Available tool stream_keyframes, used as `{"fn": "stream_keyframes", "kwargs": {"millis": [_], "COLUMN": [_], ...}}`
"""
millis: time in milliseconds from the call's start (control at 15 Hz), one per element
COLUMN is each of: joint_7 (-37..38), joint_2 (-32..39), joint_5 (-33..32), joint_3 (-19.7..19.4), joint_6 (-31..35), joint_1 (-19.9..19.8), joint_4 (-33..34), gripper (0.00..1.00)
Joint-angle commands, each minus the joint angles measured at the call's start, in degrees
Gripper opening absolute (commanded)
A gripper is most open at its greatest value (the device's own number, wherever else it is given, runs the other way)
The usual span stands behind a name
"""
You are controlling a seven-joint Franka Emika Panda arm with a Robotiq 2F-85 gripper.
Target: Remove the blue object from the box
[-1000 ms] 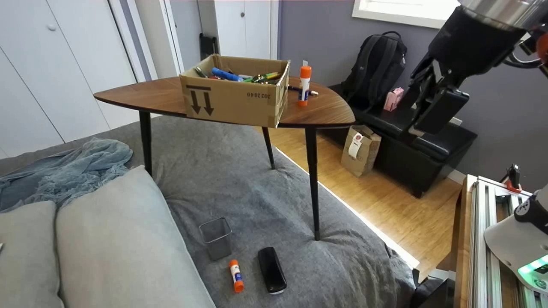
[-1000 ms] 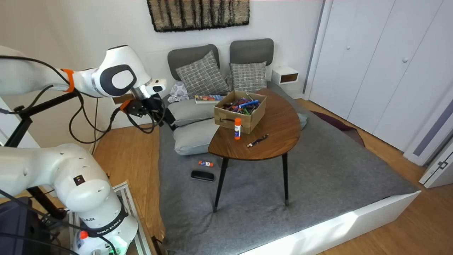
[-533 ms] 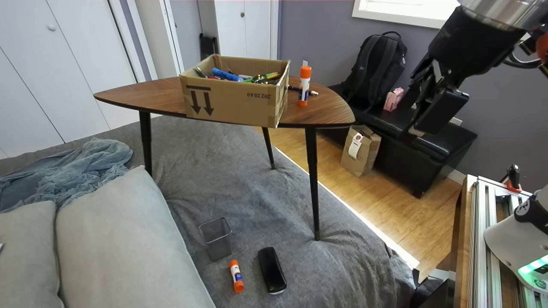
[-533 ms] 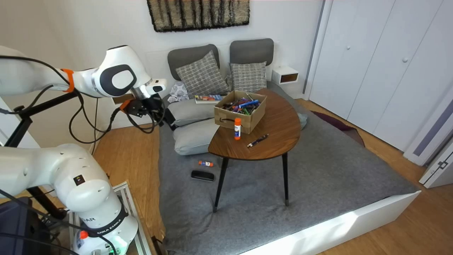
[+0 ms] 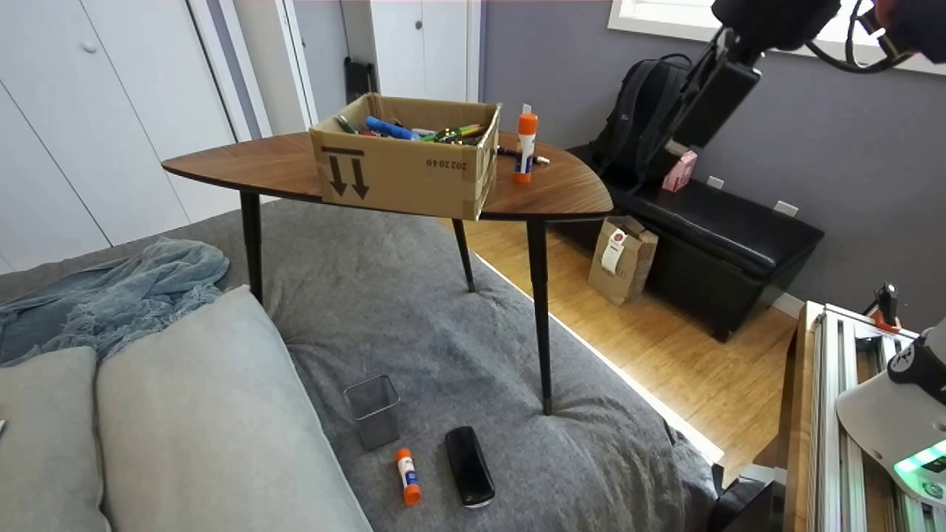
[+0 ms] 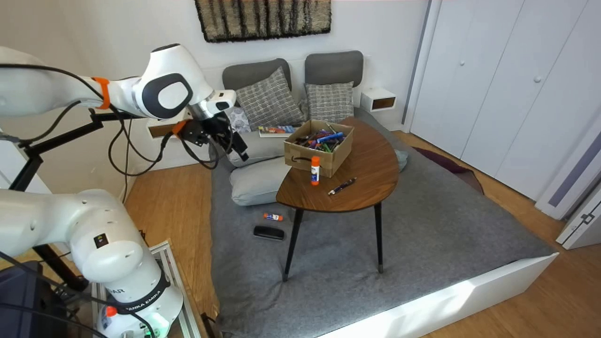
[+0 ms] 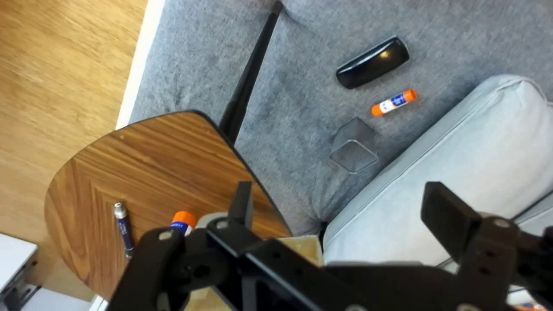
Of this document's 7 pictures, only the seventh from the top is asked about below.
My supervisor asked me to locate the white device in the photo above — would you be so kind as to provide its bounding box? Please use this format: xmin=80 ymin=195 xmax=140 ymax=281
xmin=0 ymin=232 xmax=40 ymax=311

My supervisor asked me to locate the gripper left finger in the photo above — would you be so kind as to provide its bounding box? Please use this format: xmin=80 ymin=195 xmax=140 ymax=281
xmin=107 ymin=181 xmax=359 ymax=311

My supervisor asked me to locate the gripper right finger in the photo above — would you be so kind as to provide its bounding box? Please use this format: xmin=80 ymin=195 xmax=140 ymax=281
xmin=421 ymin=181 xmax=553 ymax=311

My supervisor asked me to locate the round wooden side table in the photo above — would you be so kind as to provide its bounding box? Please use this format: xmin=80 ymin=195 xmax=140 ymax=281
xmin=44 ymin=0 xmax=294 ymax=302

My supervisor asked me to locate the clear plastic box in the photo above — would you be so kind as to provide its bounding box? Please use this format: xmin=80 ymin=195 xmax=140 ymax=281
xmin=329 ymin=117 xmax=379 ymax=175

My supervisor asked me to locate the blue pen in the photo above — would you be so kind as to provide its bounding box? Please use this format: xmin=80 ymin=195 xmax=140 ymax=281
xmin=113 ymin=201 xmax=135 ymax=260

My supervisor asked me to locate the grey fabric sofa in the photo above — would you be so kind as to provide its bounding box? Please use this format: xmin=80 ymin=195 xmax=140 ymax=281
xmin=129 ymin=0 xmax=553 ymax=236

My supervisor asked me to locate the orange and white glue stick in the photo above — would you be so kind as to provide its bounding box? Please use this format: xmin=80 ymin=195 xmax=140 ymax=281
xmin=169 ymin=210 xmax=198 ymax=236
xmin=371 ymin=89 xmax=418 ymax=117

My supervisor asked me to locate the black glasses case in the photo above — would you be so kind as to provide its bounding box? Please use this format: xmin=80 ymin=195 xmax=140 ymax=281
xmin=336 ymin=36 xmax=410 ymax=90

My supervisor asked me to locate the light grey cushion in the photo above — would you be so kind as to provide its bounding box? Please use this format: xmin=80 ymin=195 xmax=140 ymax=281
xmin=323 ymin=74 xmax=553 ymax=265

